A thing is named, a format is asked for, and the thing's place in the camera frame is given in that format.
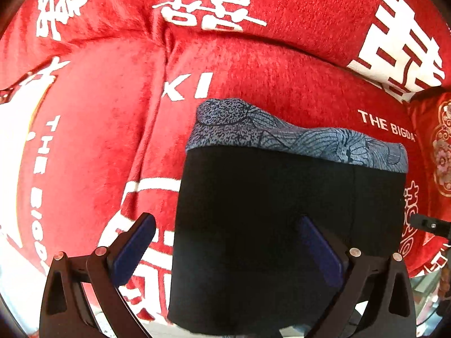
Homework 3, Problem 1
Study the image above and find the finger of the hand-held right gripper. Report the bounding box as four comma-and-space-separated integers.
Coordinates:
410, 213, 451, 241

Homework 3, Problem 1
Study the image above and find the red plush blanket white print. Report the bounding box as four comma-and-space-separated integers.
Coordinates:
0, 0, 451, 326

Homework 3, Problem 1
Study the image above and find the black pants blue patterned waistband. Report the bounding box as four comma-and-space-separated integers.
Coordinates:
166, 98, 409, 337

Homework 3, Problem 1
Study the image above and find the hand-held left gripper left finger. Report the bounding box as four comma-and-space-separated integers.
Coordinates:
39, 213, 157, 338

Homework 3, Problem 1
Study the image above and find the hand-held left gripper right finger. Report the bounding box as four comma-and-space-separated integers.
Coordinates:
298, 216, 419, 338

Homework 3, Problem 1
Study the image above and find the red pillow gold embroidery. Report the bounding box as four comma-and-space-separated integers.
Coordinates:
407, 93, 451, 199

